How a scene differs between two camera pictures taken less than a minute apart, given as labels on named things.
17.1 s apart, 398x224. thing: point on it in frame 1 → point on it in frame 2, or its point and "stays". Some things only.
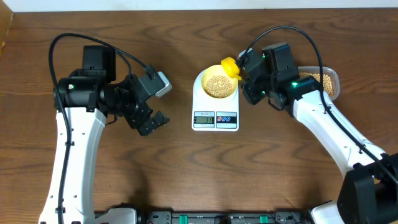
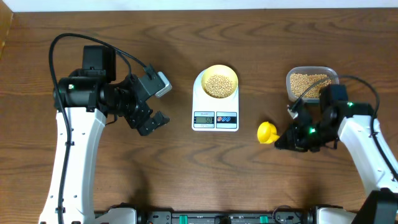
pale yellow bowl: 217,83 stays
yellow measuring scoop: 231,68 → 267,132
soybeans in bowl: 218,86 stays
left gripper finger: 158,119 stays
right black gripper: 252,96 → 293,142
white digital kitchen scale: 213,114 stays
